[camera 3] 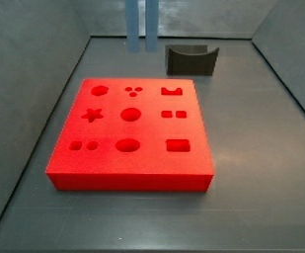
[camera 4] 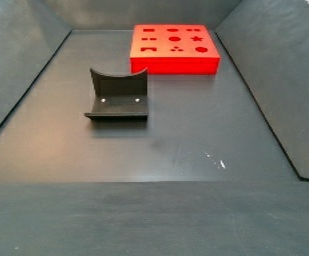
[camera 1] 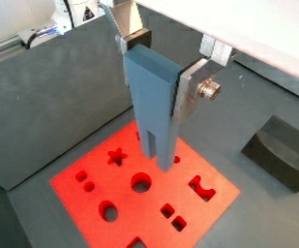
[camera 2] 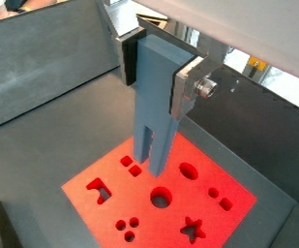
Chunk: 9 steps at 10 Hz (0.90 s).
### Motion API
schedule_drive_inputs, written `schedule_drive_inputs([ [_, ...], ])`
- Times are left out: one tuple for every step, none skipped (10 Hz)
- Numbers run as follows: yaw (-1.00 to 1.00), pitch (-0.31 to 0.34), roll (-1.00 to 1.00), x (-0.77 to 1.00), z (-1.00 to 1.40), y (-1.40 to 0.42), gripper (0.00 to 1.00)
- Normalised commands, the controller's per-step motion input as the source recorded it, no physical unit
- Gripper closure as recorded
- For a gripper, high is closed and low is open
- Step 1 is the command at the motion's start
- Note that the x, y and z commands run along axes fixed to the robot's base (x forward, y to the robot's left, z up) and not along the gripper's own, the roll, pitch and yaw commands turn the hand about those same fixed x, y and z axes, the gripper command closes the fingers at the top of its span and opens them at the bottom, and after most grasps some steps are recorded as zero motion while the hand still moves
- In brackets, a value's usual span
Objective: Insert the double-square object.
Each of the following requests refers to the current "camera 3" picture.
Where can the dark grey curved holder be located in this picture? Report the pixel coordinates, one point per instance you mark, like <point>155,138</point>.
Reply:
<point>191,59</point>

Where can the blue-grey gripper finger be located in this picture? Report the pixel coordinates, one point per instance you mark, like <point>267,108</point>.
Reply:
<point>152,24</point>
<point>133,25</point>

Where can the red shape-sorting block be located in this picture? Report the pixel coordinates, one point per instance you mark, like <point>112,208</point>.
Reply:
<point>133,137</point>

